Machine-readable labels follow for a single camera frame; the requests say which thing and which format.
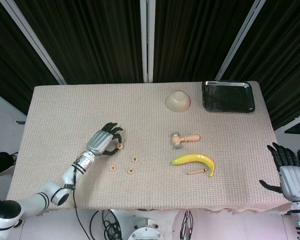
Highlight black cable bundle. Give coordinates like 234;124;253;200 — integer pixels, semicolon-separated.
89;209;123;240

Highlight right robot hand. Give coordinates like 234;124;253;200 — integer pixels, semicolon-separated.
259;142;300;201

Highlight white frame post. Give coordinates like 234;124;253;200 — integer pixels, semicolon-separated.
1;0;67;85
139;0;155;83
214;0;264;81

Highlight wooden stick red band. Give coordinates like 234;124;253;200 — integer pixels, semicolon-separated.
186;168;208;176

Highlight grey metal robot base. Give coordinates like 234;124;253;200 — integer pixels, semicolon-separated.
127;216;167;240

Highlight wooden toy hammer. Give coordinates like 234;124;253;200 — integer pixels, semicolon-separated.
170;131;201;150

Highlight yellow banana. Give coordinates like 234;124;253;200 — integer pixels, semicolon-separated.
171;153;216;179

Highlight black trouser leg with shoe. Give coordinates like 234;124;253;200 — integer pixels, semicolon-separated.
0;149;19;176

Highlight black rectangular tray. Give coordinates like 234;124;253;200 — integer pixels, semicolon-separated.
201;80;256;115

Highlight beige woven tablecloth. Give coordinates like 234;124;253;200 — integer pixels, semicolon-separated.
2;80;292;216

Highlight beige upturned bowl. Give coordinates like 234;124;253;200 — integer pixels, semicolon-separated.
164;89;192;113

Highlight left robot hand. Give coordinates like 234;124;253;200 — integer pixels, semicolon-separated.
86;122;125;158

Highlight black curtain panel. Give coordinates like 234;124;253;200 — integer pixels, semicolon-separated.
0;0;60;116
221;0;300;131
16;0;144;85
152;0;256;83

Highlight red and black cables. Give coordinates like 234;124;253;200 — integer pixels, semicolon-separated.
179;209;195;240

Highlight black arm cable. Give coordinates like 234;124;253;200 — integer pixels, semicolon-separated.
63;157;87;240

